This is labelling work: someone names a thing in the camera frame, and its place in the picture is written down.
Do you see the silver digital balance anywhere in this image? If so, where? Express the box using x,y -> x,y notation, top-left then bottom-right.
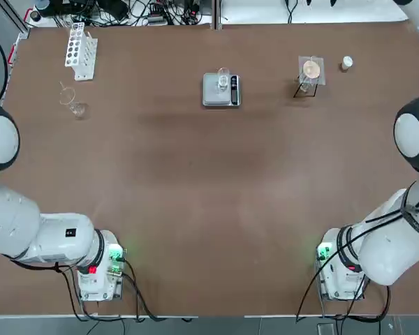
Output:
201,72 -> 243,108

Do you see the black tripod stand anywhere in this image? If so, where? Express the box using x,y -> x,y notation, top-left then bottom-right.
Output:
293,78 -> 319,99

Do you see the white test tube rack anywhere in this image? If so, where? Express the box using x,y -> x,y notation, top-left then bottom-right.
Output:
63,21 -> 99,82

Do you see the aluminium corner frame post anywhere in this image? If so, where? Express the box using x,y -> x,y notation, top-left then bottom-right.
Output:
12,0 -> 31,38

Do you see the small glass beaker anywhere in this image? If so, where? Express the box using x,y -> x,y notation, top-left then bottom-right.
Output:
216,66 -> 230,93

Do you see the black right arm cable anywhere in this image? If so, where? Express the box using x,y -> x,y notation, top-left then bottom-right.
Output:
295,181 -> 419,322

